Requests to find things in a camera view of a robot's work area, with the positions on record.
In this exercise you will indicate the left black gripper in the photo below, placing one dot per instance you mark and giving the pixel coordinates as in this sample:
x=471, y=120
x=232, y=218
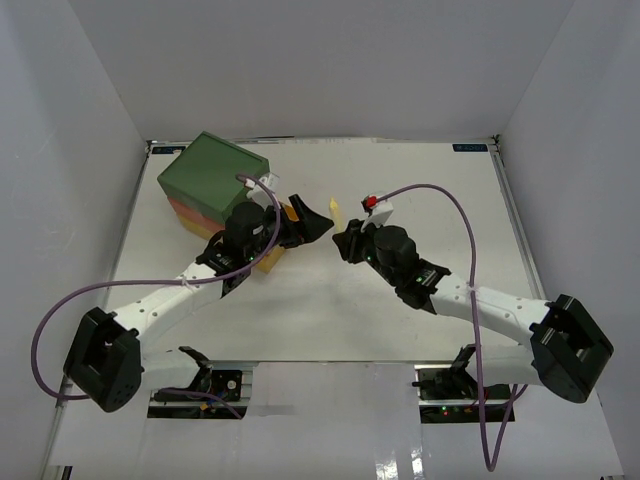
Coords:
x=308, y=227

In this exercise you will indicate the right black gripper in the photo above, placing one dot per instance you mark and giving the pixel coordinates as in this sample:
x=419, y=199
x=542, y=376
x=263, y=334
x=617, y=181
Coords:
x=350, y=241

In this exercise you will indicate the pale yellow highlighter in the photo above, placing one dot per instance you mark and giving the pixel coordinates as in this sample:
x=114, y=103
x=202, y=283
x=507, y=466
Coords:
x=336, y=215

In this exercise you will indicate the green drawer storage box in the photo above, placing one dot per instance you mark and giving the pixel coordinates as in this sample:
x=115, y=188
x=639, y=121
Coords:
x=203, y=176

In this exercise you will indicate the orange red drawer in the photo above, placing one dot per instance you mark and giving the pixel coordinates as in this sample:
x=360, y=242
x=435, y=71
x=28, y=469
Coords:
x=192, y=214

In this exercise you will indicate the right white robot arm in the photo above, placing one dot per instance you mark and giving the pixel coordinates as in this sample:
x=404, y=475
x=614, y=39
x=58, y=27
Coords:
x=557, y=344

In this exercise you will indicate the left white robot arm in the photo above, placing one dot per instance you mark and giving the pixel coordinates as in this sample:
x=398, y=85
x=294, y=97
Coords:
x=113, y=356

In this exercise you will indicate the blue corner label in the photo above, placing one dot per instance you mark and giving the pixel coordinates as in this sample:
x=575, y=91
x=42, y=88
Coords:
x=469, y=147

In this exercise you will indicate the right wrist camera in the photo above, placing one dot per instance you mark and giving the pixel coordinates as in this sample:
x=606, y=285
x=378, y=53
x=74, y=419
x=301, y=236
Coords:
x=378, y=211

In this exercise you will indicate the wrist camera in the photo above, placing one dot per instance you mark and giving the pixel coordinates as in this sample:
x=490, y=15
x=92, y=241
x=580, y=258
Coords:
x=378, y=211
x=256, y=193

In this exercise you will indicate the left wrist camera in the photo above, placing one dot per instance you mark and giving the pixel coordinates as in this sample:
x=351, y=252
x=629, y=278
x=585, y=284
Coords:
x=256, y=193

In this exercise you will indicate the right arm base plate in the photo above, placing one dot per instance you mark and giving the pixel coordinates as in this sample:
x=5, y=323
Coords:
x=446, y=397

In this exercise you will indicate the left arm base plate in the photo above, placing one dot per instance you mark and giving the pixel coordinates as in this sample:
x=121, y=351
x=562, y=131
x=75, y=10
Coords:
x=225, y=384

